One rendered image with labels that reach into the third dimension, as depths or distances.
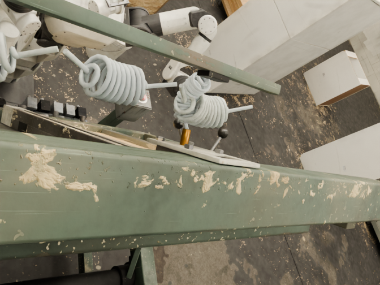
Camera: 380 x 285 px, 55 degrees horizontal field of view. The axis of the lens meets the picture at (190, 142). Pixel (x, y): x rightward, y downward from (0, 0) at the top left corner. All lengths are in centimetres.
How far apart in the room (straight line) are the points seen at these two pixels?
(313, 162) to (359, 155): 57
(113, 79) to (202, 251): 276
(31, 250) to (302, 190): 48
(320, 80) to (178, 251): 400
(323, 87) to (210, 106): 551
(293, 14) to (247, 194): 297
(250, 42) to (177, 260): 208
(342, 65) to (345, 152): 174
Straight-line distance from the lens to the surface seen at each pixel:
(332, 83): 611
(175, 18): 157
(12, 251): 65
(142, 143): 149
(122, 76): 55
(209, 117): 68
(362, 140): 472
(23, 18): 119
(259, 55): 359
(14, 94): 256
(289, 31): 347
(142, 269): 184
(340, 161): 482
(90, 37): 148
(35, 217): 40
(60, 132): 107
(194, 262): 313
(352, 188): 91
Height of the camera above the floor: 228
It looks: 41 degrees down
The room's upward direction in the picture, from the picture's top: 61 degrees clockwise
